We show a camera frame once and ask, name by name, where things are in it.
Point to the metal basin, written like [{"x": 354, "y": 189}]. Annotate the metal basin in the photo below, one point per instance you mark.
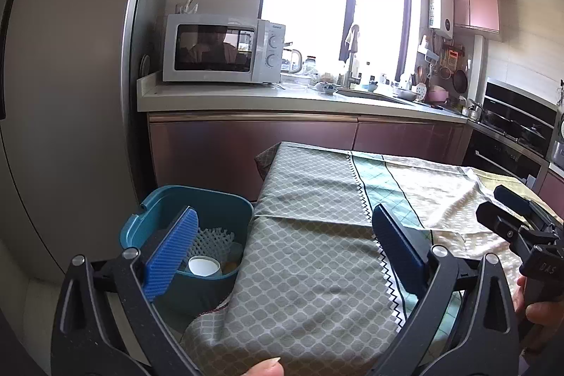
[{"x": 405, "y": 94}]

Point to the white microwave oven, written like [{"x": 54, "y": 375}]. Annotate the white microwave oven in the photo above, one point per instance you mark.
[{"x": 211, "y": 50}]

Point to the clear plastic container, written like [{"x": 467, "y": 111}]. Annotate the clear plastic container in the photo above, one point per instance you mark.
[{"x": 295, "y": 80}]

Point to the clear plastic bag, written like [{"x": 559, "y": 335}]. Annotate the clear plastic bag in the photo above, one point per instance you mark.
[{"x": 328, "y": 72}]

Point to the small white rack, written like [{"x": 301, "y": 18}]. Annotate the small white rack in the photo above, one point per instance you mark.
[{"x": 187, "y": 6}]

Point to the person's right hand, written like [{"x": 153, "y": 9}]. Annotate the person's right hand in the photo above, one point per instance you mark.
[{"x": 546, "y": 312}]

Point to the person's left hand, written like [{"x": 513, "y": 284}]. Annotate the person's left hand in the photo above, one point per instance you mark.
[{"x": 266, "y": 368}]

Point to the teal plastic bin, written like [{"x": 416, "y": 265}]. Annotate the teal plastic bin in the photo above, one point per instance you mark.
[{"x": 176, "y": 200}]

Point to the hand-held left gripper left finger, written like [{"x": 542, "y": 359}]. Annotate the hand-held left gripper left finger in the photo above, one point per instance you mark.
[{"x": 169, "y": 255}]

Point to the blue patterned bowl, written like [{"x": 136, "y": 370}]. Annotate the blue patterned bowl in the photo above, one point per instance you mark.
[{"x": 328, "y": 88}]

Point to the black built-in oven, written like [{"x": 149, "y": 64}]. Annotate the black built-in oven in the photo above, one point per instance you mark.
[{"x": 502, "y": 155}]

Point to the grey refrigerator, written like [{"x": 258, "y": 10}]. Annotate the grey refrigerator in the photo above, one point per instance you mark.
[{"x": 66, "y": 94}]

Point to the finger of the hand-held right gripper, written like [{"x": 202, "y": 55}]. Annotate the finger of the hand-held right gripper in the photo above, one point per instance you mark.
[
  {"x": 502, "y": 224},
  {"x": 520, "y": 200}
]

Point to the white dotted trivet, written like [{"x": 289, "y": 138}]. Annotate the white dotted trivet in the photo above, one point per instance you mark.
[{"x": 421, "y": 92}]

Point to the white foam fruit net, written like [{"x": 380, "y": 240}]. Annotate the white foam fruit net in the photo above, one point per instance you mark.
[{"x": 213, "y": 241}]

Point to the patterned grey green tablecloth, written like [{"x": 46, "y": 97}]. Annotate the patterned grey green tablecloth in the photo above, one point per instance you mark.
[{"x": 317, "y": 252}]

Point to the hanging frying pan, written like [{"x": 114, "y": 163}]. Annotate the hanging frying pan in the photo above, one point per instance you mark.
[{"x": 460, "y": 81}]

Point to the steel rice cooker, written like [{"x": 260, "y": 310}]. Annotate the steel rice cooker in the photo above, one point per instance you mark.
[{"x": 557, "y": 142}]

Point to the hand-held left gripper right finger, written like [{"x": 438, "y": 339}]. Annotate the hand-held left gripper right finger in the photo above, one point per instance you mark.
[{"x": 396, "y": 252}]

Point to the pink base cabinets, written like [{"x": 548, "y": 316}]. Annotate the pink base cabinets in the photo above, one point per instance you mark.
[{"x": 264, "y": 151}]

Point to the pink pot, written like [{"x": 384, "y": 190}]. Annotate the pink pot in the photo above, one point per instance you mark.
[{"x": 439, "y": 95}]

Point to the white blue-dotted paper cup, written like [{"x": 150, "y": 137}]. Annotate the white blue-dotted paper cup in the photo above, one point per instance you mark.
[{"x": 203, "y": 266}]

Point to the white wall water heater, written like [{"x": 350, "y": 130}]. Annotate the white wall water heater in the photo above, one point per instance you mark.
[{"x": 440, "y": 10}]

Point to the yellow cloth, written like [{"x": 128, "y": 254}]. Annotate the yellow cloth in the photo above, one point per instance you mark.
[{"x": 489, "y": 182}]

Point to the pink wall cabinet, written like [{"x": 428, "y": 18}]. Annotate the pink wall cabinet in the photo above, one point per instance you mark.
[{"x": 478, "y": 6}]

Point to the steel kitchen faucet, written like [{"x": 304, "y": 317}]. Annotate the steel kitchen faucet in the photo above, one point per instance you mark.
[{"x": 351, "y": 63}]

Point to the white kitchen countertop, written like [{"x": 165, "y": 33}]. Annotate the white kitchen countertop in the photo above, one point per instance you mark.
[{"x": 220, "y": 96}]

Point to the white wall rack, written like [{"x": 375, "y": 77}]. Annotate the white wall rack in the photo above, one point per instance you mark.
[{"x": 429, "y": 52}]

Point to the kitchen sink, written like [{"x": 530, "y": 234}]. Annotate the kitchen sink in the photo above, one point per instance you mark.
[{"x": 374, "y": 95}]

